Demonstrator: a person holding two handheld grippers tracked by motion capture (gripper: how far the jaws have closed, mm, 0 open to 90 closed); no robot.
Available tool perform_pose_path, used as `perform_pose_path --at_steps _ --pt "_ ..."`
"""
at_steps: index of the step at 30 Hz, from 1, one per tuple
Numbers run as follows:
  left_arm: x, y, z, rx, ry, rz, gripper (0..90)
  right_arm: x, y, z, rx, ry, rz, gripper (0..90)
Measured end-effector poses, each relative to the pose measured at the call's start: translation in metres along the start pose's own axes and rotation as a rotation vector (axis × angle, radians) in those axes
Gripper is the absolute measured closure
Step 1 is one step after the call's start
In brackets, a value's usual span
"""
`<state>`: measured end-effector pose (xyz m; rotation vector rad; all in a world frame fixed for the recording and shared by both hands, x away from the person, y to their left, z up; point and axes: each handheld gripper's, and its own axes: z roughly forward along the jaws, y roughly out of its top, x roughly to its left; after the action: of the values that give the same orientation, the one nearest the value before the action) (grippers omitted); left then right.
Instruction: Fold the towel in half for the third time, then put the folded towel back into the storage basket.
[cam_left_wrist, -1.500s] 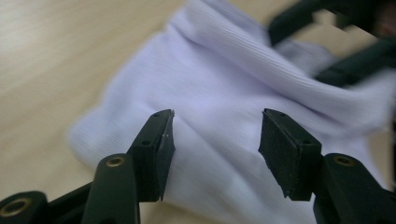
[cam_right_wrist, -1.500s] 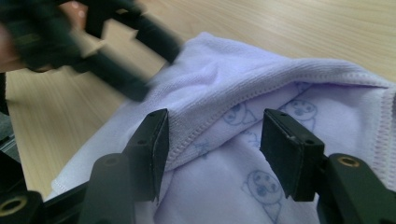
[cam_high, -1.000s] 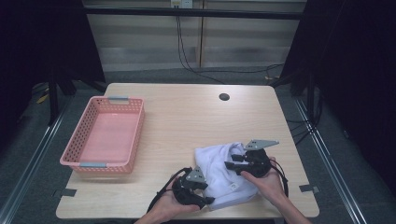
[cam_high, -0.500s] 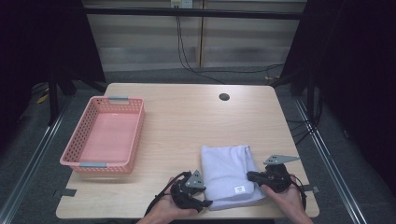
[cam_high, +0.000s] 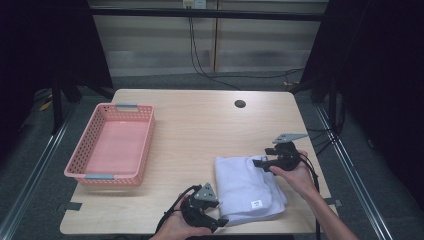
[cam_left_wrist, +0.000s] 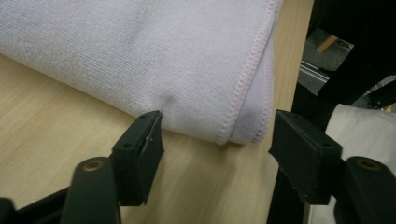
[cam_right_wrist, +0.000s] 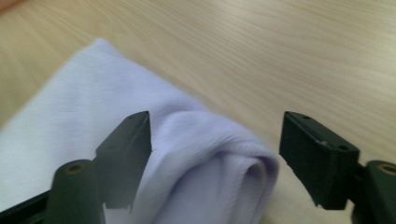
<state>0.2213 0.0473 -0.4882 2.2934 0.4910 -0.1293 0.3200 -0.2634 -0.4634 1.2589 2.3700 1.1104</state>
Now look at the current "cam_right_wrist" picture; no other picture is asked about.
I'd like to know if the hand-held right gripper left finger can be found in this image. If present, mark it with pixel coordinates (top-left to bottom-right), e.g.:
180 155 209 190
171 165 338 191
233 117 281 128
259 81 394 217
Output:
94 110 153 214

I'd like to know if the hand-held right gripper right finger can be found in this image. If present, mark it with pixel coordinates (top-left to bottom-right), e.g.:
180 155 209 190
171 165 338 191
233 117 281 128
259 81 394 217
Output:
278 110 361 211

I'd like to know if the white printed t-shirt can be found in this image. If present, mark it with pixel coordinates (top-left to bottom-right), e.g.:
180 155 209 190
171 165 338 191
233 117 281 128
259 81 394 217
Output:
0 37 280 224

